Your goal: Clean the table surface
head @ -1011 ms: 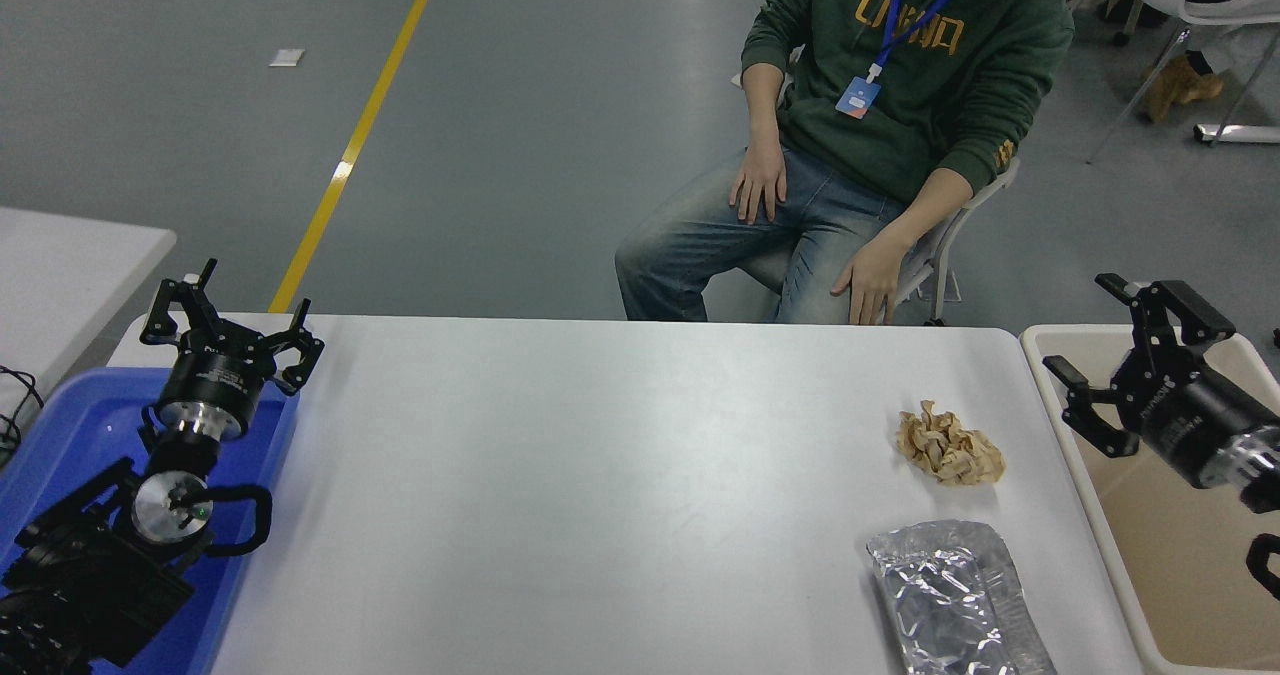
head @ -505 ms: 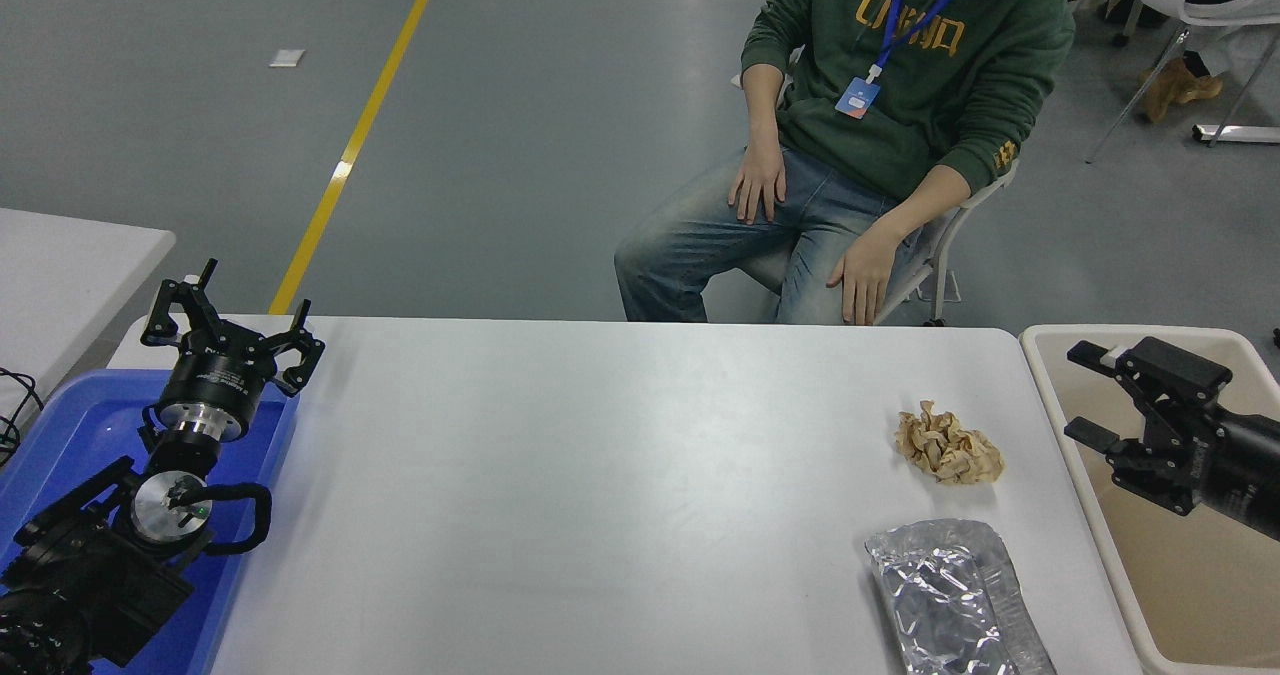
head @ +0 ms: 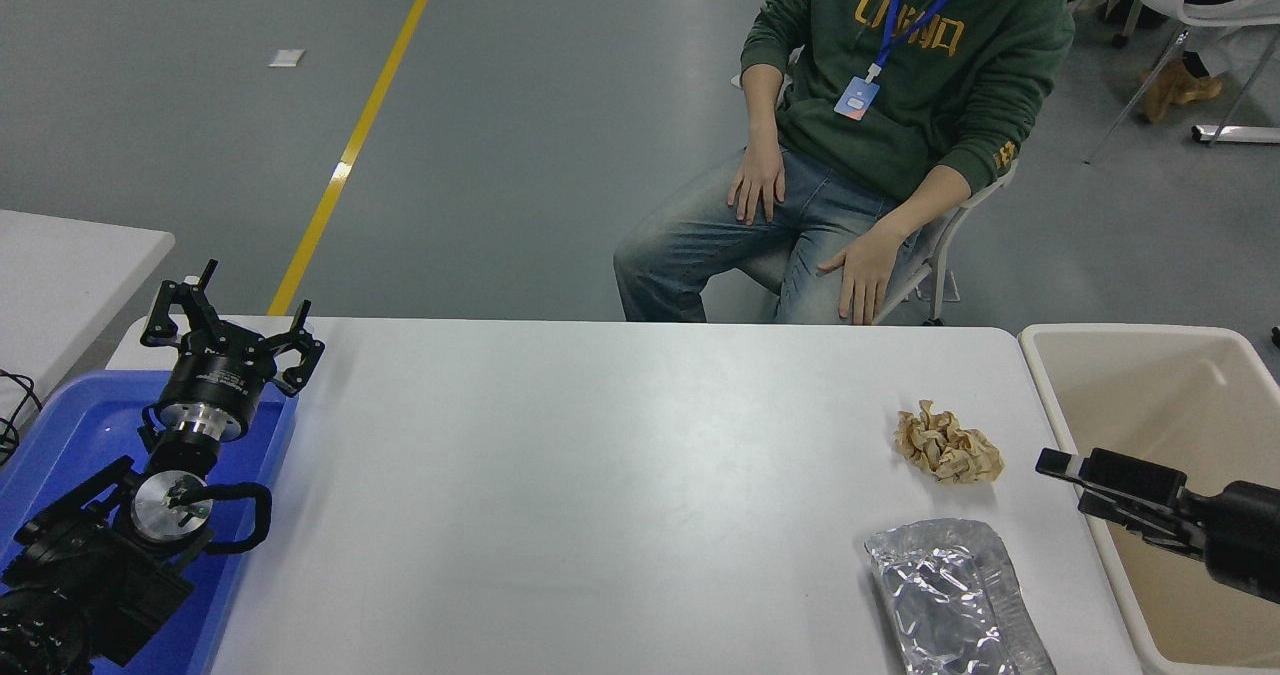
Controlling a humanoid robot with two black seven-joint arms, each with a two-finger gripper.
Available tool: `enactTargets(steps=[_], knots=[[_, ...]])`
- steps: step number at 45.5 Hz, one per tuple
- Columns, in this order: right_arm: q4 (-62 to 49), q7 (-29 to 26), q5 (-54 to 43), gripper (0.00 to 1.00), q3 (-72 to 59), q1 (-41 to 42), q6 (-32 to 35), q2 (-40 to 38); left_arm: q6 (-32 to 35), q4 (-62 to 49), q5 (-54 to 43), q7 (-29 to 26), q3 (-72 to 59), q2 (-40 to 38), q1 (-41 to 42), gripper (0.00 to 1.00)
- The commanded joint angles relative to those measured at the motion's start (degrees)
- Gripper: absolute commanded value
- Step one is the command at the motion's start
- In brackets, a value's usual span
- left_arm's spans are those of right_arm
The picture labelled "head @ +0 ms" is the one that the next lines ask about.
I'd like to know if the seated person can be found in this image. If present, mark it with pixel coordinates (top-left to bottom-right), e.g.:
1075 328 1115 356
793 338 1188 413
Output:
613 0 1076 326

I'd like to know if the white and grey chair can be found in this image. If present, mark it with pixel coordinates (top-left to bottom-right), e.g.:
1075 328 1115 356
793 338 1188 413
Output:
733 45 1019 328

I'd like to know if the large pale plastic bin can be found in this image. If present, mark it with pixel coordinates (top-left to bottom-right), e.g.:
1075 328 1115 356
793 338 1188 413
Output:
1019 323 1280 675

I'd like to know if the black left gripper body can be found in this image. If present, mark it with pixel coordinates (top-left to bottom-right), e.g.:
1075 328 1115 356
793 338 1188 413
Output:
157 340 276 426

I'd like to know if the person's left hand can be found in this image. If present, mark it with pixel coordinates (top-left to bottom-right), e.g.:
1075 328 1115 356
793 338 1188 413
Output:
817 225 906 326

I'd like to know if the person's right hand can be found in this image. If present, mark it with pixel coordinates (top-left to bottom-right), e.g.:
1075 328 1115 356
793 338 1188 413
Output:
727 143 788 226

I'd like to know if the tan boot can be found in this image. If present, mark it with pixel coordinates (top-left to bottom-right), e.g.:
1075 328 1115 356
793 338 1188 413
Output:
1140 58 1223 124

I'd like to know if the blue lanyard with badge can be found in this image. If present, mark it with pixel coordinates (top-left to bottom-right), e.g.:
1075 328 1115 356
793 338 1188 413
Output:
835 0 983 121

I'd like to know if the white side table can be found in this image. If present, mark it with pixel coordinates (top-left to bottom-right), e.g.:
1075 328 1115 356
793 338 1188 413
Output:
0 207 176 411

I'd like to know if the black cable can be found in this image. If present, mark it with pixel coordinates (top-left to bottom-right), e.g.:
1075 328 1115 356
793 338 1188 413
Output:
0 368 43 468

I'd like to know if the blue plastic tray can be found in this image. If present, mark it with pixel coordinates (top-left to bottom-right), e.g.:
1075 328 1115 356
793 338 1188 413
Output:
0 370 301 675

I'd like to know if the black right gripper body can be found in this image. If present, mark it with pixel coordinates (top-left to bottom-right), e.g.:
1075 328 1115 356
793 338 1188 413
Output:
1187 482 1280 606

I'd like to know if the tan paper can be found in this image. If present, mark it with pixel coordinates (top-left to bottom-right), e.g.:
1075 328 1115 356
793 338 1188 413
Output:
894 400 1005 486

